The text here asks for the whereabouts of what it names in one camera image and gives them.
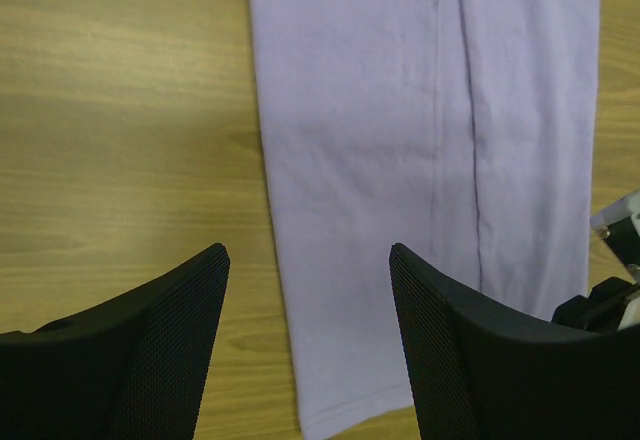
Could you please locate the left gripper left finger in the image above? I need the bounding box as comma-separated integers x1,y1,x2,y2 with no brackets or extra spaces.
1,243,230,439

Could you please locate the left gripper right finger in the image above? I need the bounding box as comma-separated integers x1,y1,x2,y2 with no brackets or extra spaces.
389,243,639,439

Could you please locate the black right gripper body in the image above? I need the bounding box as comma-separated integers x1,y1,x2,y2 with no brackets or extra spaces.
551,277,639,332

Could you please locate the purple t shirt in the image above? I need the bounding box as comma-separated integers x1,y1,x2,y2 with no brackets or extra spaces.
249,0,600,439

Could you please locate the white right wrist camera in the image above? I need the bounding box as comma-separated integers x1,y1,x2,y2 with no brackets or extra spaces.
590,190,639,330

